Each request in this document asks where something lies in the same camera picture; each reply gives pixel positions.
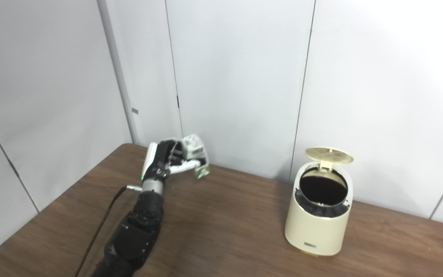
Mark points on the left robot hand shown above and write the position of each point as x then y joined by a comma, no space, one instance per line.
158,161

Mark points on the white green milk carton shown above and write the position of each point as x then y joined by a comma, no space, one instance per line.
195,148

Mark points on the cream round bin lid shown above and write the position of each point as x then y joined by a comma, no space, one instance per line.
328,156

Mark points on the cream-colored bin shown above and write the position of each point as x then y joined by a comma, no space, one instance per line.
315,231

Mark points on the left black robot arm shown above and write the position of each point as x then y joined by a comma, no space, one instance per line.
137,234

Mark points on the black bin liner bag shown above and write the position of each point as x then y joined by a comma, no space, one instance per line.
321,211

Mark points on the grey wall post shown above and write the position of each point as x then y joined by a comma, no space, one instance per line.
117,69

